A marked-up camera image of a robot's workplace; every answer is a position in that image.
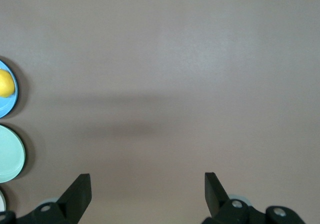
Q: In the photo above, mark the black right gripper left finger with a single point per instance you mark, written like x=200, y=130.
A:
x=72, y=199

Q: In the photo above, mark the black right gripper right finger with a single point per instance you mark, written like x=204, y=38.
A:
x=220, y=201

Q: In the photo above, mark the yellow lemon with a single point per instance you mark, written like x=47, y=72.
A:
x=5, y=83

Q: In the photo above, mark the green round plate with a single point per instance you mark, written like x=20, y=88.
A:
x=11, y=154

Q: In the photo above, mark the blue round plate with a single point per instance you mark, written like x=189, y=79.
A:
x=7, y=104

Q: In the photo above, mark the beige round plate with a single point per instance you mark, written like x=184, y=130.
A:
x=2, y=200

